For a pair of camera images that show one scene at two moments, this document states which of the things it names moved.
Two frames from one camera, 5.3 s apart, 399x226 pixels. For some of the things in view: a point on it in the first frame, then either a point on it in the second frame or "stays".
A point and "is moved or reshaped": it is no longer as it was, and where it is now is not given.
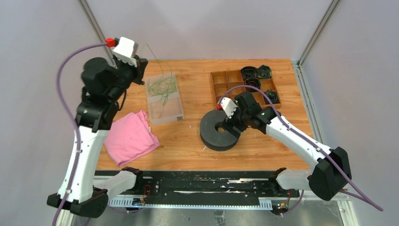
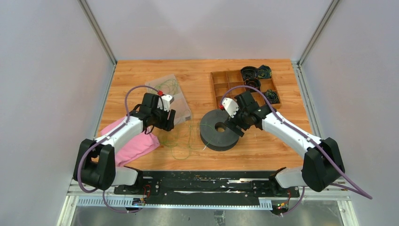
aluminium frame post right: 297,65 stays
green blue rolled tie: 273,95 stays
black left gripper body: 134,73 → 158,115
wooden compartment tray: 229,84 stays
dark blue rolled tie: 249,72 stays
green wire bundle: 163,85 is moved or reshaped
